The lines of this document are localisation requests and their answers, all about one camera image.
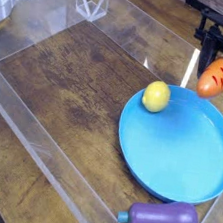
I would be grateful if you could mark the blue round plate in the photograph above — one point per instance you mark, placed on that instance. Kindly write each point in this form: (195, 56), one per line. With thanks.
(177, 154)

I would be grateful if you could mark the black baseboard strip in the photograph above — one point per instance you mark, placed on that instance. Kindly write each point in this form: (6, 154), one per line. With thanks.
(206, 6)

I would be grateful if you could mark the clear acrylic enclosure wall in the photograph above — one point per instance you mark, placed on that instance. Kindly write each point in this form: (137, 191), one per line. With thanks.
(67, 68)

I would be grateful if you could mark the purple toy eggplant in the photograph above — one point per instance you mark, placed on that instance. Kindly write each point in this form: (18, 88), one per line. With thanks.
(159, 213)

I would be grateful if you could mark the orange toy carrot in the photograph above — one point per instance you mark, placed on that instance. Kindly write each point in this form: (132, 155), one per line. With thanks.
(210, 83)

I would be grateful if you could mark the yellow toy lemon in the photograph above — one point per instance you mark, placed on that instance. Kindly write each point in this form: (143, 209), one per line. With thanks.
(156, 96)

